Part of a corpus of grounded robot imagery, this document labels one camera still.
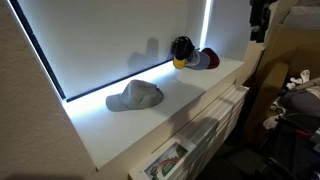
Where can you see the black and yellow cap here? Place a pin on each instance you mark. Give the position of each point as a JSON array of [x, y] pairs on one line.
[[182, 46]]

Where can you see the white roller blind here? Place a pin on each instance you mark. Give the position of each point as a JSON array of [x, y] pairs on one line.
[[100, 36]]

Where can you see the grey clothing pile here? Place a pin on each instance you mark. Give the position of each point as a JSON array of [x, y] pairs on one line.
[[301, 98]]

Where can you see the black window side frame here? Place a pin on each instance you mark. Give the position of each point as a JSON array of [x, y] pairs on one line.
[[36, 46]]

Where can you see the large brown cardboard box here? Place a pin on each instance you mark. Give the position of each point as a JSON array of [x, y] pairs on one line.
[[283, 50]]

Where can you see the black blind bottom bar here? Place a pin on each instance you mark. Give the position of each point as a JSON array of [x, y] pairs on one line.
[[113, 82]]

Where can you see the white socks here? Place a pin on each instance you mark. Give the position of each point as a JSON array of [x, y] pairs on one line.
[[300, 78]]

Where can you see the black bag with red part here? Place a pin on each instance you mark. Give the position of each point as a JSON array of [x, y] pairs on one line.
[[293, 153]]

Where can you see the plain grey baseball cap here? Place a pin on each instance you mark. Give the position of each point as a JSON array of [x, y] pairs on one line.
[[140, 95]]

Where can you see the white framed colourful picture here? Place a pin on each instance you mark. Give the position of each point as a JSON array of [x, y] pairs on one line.
[[166, 161]]

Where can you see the red baseball cap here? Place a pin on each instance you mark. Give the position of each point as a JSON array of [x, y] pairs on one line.
[[214, 58]]

